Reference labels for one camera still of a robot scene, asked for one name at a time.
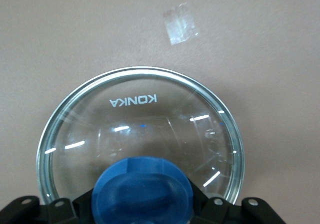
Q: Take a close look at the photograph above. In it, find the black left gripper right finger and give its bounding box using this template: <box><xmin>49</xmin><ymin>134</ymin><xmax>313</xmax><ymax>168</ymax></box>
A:
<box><xmin>188</xmin><ymin>179</ymin><xmax>286</xmax><ymax>224</ymax></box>

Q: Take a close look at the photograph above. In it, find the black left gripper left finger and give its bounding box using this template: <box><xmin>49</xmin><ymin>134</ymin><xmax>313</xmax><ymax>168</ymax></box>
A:
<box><xmin>0</xmin><ymin>188</ymin><xmax>97</xmax><ymax>224</ymax></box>

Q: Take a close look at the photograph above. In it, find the glass lid with blue knob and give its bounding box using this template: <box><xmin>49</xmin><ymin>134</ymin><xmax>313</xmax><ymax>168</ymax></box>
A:
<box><xmin>35</xmin><ymin>65</ymin><xmax>245</xmax><ymax>224</ymax></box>

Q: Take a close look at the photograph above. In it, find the brown table cover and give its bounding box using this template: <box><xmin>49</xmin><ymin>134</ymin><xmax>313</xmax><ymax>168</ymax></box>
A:
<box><xmin>0</xmin><ymin>0</ymin><xmax>320</xmax><ymax>224</ymax></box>

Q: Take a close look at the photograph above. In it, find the clear tape piece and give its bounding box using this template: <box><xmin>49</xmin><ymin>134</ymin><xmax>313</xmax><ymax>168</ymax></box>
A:
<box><xmin>162</xmin><ymin>1</ymin><xmax>200</xmax><ymax>45</ymax></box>

